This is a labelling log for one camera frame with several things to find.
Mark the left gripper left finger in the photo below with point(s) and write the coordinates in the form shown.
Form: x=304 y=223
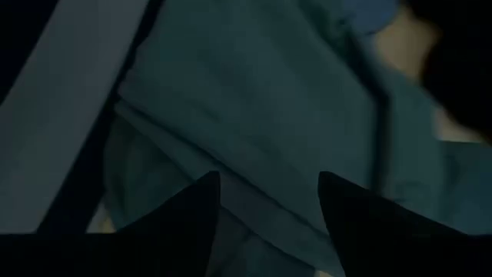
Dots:
x=184 y=223

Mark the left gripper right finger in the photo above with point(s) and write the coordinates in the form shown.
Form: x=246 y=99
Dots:
x=365 y=231

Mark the teal green garment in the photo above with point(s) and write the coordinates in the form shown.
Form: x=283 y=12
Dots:
x=269 y=115

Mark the blue-grey garment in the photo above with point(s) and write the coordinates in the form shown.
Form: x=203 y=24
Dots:
x=369 y=15

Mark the navy white striped fabric basket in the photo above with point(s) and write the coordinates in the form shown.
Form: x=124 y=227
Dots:
x=57 y=115

